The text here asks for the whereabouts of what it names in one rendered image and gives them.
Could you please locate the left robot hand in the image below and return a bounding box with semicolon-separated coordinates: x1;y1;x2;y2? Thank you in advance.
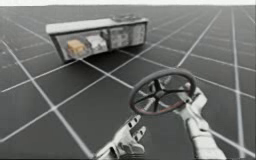
111;114;148;158

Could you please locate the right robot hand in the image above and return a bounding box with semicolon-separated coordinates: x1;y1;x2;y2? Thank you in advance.
173;81;209;125

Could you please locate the dark steering wheel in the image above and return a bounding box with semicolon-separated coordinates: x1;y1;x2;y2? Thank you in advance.
128;68;198;117

